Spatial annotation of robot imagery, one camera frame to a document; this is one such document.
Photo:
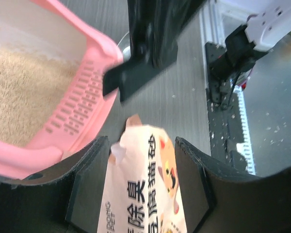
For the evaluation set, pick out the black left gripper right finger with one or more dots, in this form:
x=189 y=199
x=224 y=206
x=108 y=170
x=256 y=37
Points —
x=220 y=199

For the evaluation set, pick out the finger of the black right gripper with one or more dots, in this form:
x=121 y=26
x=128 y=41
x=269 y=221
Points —
x=142 y=30
x=170 y=19

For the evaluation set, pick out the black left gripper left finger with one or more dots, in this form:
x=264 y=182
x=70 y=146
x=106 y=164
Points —
x=64 y=198

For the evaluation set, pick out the metal litter scoop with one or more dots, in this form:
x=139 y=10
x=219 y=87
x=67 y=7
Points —
x=124 y=46

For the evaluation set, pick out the pink cat litter bag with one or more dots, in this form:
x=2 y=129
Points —
x=141 y=191

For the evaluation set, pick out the black bag clip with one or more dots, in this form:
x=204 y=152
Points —
x=132 y=75

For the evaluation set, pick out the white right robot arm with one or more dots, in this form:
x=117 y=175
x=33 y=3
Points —
x=252 y=40

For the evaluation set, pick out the pink cat litter box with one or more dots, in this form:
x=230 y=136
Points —
x=51 y=68

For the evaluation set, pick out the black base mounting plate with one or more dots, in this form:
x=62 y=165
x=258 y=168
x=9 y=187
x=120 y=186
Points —
x=224 y=115

